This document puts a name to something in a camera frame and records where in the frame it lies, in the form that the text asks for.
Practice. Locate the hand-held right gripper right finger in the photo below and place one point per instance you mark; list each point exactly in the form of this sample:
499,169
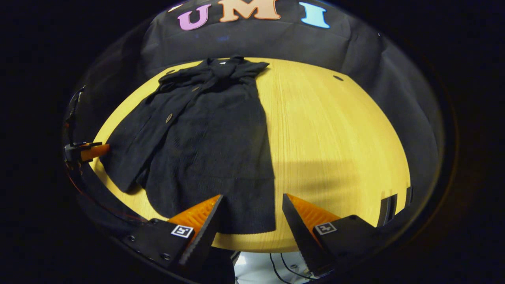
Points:
303,236

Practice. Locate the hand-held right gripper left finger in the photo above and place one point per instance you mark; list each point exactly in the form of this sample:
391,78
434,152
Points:
201,240

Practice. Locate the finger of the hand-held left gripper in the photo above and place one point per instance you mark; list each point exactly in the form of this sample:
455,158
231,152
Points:
94,152

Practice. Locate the black button-up jacket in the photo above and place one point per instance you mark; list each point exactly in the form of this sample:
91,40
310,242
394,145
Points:
205,150

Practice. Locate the dark slatted object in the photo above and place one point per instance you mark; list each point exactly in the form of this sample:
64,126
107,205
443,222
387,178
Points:
388,207

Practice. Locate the round black table grommet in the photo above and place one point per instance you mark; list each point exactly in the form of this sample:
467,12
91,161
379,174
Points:
338,78

